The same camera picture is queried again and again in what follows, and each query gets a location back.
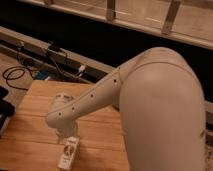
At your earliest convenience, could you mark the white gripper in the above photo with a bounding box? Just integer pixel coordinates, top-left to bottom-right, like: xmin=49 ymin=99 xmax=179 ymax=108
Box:
xmin=56 ymin=122 xmax=78 ymax=141

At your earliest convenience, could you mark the white lotion bottle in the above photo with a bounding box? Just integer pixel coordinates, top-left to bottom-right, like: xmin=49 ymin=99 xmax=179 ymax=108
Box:
xmin=57 ymin=136 xmax=80 ymax=171

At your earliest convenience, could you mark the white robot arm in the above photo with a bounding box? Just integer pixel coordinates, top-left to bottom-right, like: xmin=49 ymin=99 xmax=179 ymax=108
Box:
xmin=46 ymin=47 xmax=206 ymax=171

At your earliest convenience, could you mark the blue object on floor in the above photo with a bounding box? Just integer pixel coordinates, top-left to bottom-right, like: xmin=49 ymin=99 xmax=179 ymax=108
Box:
xmin=34 ymin=71 xmax=49 ymax=80

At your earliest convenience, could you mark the white plug connector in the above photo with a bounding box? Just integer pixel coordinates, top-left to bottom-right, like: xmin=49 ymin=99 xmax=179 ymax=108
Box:
xmin=77 ymin=65 xmax=86 ymax=74

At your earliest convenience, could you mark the black device at left edge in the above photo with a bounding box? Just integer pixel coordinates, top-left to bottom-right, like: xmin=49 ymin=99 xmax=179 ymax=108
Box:
xmin=0 ymin=86 xmax=15 ymax=136

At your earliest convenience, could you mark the black coiled cable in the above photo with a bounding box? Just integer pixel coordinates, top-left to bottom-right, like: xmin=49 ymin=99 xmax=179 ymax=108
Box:
xmin=2 ymin=65 xmax=34 ymax=90

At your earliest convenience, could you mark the metal rail with clamps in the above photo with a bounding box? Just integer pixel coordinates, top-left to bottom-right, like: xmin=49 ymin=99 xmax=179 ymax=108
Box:
xmin=0 ymin=26 xmax=114 ymax=79

